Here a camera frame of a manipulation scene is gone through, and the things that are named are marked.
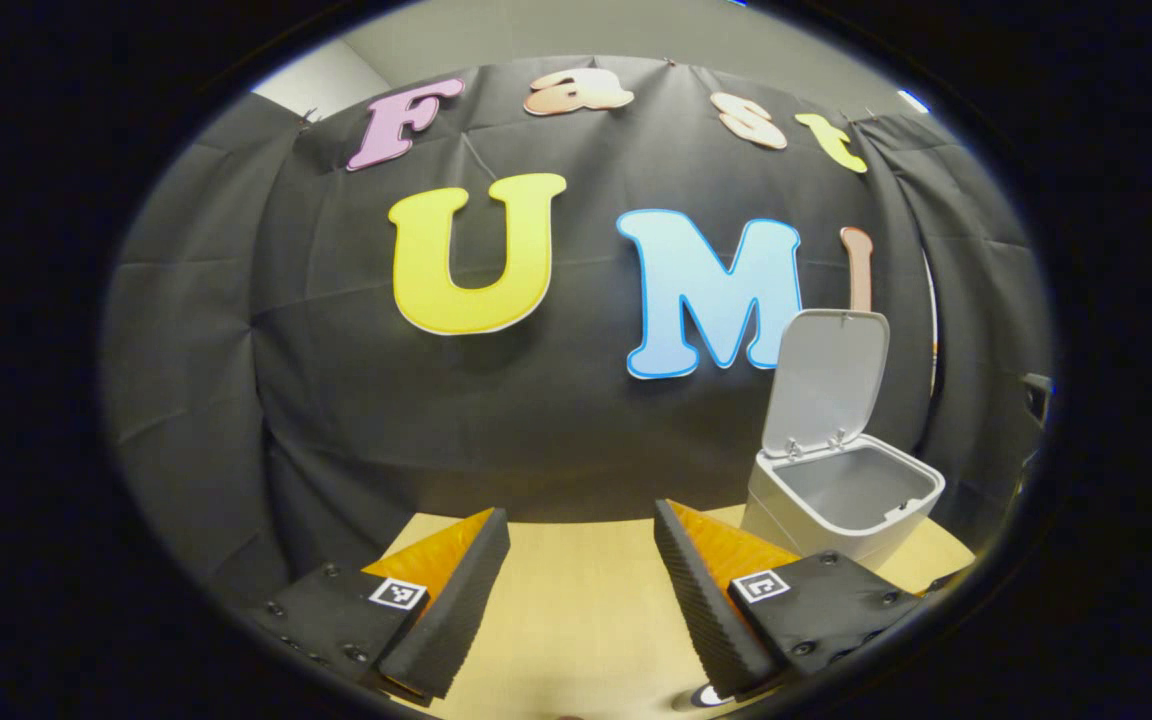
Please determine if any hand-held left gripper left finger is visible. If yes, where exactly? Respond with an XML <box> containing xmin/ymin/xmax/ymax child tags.
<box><xmin>246</xmin><ymin>507</ymin><xmax>512</xmax><ymax>701</ymax></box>

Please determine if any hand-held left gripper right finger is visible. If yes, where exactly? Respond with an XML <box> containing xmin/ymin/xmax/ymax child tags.
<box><xmin>652</xmin><ymin>498</ymin><xmax>947</xmax><ymax>701</ymax></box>

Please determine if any white desktop garbage bin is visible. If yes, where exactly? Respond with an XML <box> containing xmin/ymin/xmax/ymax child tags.
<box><xmin>741</xmin><ymin>308</ymin><xmax>947</xmax><ymax>573</ymax></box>

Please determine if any wooden desktop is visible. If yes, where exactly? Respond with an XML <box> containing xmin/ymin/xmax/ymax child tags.
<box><xmin>376</xmin><ymin>505</ymin><xmax>977</xmax><ymax>720</ymax></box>

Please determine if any black backdrop cloth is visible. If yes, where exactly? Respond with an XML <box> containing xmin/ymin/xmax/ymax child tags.
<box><xmin>101</xmin><ymin>55</ymin><xmax>1055</xmax><ymax>601</ymax></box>

